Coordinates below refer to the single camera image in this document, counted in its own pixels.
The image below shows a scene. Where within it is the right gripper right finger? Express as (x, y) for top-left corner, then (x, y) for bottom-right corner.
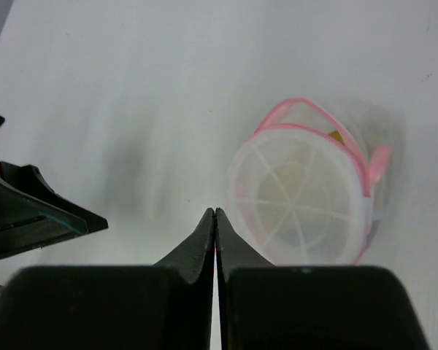
(215, 209), (429, 349)

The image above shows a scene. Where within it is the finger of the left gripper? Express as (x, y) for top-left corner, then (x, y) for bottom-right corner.
(0, 107), (109, 234)
(0, 203), (88, 260)

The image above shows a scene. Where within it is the white pink mesh laundry bag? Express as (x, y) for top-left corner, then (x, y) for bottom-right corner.
(226, 97), (393, 265)

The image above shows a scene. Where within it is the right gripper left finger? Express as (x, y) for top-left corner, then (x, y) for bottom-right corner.
(0, 209), (215, 349)

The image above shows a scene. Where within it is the yellow bra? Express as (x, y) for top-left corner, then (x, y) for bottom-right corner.
(329, 131), (345, 144)

